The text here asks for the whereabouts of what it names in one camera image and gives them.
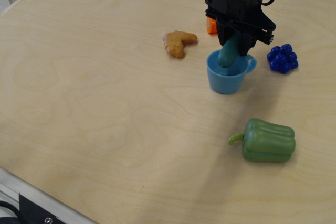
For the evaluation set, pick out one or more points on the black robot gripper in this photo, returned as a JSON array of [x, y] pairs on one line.
[[244, 16]]

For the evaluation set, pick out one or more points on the dark green toy cucumber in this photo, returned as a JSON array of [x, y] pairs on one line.
[[229, 51]]

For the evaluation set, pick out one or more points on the light blue plastic cup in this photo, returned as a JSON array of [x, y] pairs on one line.
[[228, 80]]

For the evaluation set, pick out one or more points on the orange toy carrot piece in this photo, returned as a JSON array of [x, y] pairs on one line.
[[211, 25]]

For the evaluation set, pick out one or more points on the blue toy grape bunch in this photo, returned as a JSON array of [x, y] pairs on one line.
[[282, 59]]

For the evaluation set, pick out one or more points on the brown toy chicken piece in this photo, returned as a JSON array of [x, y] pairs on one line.
[[174, 42]]

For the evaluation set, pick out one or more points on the green toy bell pepper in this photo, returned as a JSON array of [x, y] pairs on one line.
[[266, 142]]

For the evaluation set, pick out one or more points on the aluminium table frame rail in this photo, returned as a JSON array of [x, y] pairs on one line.
[[12, 186]]

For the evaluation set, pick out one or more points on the black corner bracket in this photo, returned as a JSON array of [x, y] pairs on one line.
[[33, 213]]

